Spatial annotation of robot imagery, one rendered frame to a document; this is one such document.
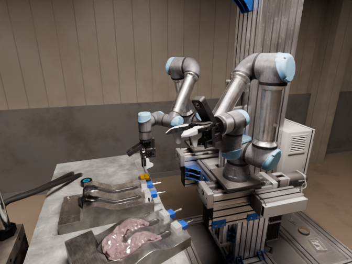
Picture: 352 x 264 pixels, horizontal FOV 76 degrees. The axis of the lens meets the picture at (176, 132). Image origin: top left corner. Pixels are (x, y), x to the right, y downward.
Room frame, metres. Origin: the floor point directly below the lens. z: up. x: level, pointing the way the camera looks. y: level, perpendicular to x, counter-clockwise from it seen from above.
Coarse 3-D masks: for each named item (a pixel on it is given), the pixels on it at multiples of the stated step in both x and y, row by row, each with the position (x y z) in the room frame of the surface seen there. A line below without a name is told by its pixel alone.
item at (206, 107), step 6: (198, 96) 0.74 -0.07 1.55; (192, 102) 0.74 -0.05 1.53; (198, 102) 0.72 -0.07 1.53; (204, 102) 0.72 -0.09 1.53; (198, 108) 0.73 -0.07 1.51; (204, 108) 0.72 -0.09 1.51; (210, 108) 0.73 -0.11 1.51; (204, 114) 0.73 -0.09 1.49; (210, 114) 0.73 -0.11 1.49; (210, 120) 0.73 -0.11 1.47
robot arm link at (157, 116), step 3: (159, 111) 1.38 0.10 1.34; (153, 114) 1.30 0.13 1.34; (156, 114) 1.31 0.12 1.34; (159, 114) 1.31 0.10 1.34; (162, 114) 1.30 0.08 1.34; (153, 117) 1.28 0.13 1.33; (156, 117) 1.29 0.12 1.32; (159, 117) 1.28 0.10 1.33; (156, 120) 1.29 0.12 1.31; (159, 120) 1.28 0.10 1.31; (156, 123) 1.29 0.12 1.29; (159, 123) 1.28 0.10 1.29
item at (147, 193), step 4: (144, 192) 1.14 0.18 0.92; (148, 192) 1.14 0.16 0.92; (152, 192) 1.15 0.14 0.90; (156, 192) 1.15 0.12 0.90; (160, 192) 1.17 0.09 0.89; (164, 192) 1.18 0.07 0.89; (144, 196) 1.14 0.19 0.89; (148, 196) 1.12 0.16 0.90; (152, 196) 1.13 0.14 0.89; (156, 196) 1.14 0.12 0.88
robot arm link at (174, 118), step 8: (184, 64) 1.46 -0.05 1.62; (192, 64) 1.44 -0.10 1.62; (184, 72) 1.44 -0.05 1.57; (192, 72) 1.40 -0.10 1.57; (184, 80) 1.40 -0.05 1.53; (192, 80) 1.39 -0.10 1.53; (184, 88) 1.35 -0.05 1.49; (192, 88) 1.38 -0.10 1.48; (176, 96) 1.35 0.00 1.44; (184, 96) 1.33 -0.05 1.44; (176, 104) 1.30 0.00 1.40; (184, 104) 1.31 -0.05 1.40; (176, 112) 1.27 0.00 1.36; (168, 120) 1.24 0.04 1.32; (176, 120) 1.22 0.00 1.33
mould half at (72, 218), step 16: (96, 192) 1.12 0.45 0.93; (128, 192) 1.18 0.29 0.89; (64, 208) 1.06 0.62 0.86; (80, 208) 1.06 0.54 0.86; (96, 208) 0.99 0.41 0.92; (112, 208) 1.02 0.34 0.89; (128, 208) 1.04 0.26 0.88; (144, 208) 1.07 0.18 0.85; (64, 224) 0.94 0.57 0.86; (80, 224) 0.96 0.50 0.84; (96, 224) 0.99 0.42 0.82
